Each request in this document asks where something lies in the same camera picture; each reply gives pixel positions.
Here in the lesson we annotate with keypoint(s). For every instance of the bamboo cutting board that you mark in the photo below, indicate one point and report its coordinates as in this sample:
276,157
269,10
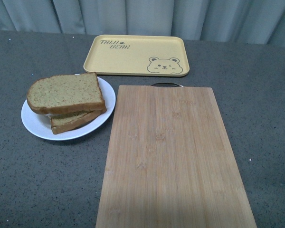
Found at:
170,163

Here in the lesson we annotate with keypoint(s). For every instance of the yellow bear tray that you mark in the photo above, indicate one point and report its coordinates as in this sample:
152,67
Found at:
132,55

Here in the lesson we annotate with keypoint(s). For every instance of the white round plate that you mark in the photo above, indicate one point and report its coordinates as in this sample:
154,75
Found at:
39,125

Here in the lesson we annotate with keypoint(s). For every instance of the grey curtain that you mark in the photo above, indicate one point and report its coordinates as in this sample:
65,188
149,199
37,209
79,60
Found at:
242,21

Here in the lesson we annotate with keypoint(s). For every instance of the metal cutting board handle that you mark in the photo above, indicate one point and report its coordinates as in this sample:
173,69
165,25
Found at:
166,85

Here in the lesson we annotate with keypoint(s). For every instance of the bread slice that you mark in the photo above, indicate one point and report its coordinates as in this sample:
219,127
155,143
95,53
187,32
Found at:
71,121
64,94

